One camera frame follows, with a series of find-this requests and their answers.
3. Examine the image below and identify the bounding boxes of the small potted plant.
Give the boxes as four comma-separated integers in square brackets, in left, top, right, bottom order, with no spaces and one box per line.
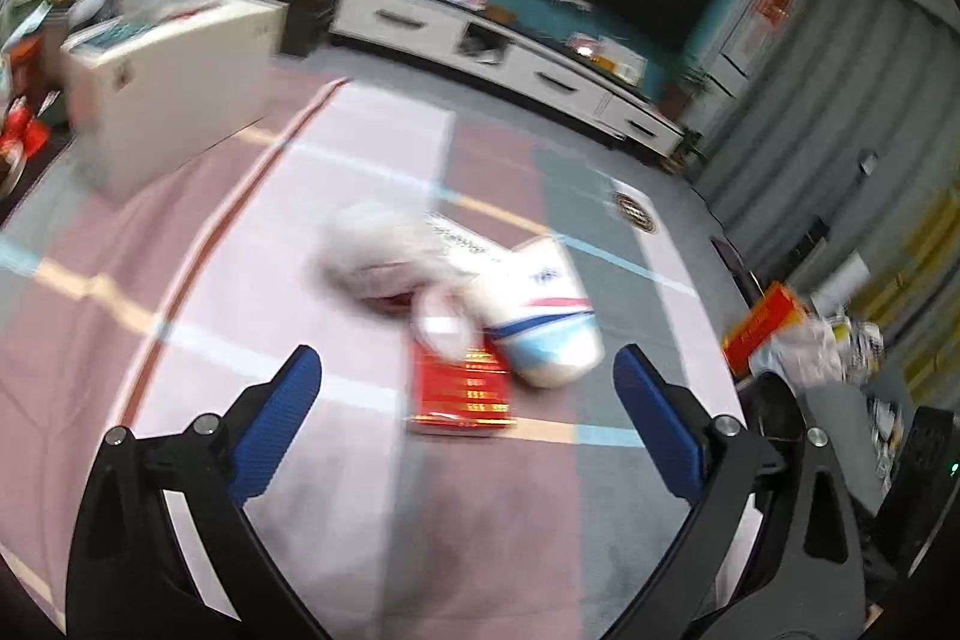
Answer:
[660,62,713,169]

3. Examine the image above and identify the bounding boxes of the white TV cabinet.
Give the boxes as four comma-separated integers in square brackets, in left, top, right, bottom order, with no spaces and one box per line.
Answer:
[330,0,687,161]

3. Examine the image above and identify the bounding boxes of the white box cabinet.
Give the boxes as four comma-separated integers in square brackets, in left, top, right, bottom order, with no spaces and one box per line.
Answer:
[60,0,290,206]

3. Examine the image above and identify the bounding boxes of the red packet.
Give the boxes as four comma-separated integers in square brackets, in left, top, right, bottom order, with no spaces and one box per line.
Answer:
[405,340,518,437]

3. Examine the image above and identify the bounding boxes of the red box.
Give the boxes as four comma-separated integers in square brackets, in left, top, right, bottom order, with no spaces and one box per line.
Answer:
[721,280,815,378]

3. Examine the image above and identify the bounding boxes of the white blue packaging bag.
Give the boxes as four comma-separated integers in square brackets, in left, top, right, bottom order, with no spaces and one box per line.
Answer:
[416,212,607,390]

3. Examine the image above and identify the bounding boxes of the clear plastic wrapped clutter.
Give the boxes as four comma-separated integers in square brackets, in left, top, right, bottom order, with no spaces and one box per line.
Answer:
[750,314,886,401]

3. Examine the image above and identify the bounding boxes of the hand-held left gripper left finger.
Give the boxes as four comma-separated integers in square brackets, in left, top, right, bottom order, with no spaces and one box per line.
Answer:
[66,344,331,640]

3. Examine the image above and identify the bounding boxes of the black trash bin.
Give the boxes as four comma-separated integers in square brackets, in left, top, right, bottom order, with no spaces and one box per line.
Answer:
[746,374,807,455]

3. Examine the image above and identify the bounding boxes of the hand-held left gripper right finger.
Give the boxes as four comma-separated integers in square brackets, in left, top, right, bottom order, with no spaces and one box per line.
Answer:
[600,344,895,640]

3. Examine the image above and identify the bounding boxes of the pink striped tablecloth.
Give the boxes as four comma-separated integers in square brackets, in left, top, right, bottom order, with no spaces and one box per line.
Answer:
[0,62,758,640]

